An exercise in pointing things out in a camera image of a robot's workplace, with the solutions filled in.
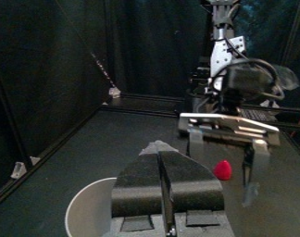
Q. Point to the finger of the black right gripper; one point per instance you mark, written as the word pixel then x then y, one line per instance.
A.
pixel 195 145
pixel 256 166

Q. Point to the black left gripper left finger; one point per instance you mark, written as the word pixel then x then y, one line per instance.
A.
pixel 138 188

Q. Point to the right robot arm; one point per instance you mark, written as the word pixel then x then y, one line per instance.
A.
pixel 222 46

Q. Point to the red toy strawberry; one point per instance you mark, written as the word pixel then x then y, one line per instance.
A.
pixel 222 171

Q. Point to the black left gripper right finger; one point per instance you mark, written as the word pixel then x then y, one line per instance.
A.
pixel 195 188

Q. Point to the white round cup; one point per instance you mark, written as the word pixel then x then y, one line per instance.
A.
pixel 89 209

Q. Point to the small metal corner bracket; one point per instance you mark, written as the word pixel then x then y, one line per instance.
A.
pixel 34 160
pixel 18 170
pixel 114 92

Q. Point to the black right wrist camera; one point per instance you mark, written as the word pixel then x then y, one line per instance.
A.
pixel 249 80

